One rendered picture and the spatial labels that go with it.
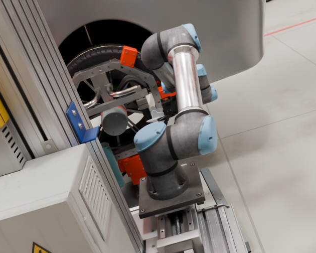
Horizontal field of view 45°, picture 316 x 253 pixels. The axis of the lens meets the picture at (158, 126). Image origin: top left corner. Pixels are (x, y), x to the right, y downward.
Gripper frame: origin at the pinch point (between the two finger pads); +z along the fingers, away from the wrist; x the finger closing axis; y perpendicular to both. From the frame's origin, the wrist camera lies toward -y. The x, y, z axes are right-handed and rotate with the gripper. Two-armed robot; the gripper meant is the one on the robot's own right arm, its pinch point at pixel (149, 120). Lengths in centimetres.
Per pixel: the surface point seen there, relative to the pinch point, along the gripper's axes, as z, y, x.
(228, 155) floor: -46, -83, -80
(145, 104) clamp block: -1.2, 9.2, 1.5
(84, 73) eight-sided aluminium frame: 23.2, 28.2, -20.5
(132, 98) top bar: 3.9, 13.3, -1.5
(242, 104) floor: -86, -83, -161
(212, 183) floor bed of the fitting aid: -24, -75, -41
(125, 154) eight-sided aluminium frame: 19.7, -23.6, -21.8
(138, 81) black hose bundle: -1.5, 18.5, -7.3
